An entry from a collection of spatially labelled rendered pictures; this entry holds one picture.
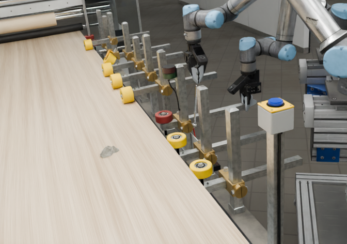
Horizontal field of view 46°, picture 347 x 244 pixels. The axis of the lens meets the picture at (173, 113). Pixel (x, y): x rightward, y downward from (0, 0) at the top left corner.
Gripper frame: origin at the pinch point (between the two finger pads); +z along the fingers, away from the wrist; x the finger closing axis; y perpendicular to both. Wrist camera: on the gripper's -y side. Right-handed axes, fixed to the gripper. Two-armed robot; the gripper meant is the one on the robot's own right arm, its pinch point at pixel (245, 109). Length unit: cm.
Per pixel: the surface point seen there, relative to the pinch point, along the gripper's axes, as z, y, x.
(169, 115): -7.9, -40.2, -3.0
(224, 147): 1.9, -24.4, -26.5
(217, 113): -1.9, -16.0, -1.5
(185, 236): -7, -63, -81
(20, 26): -21, -99, 226
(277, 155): -25, -34, -82
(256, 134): 0.5, -8.5, -25.8
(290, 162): 1, -9, -51
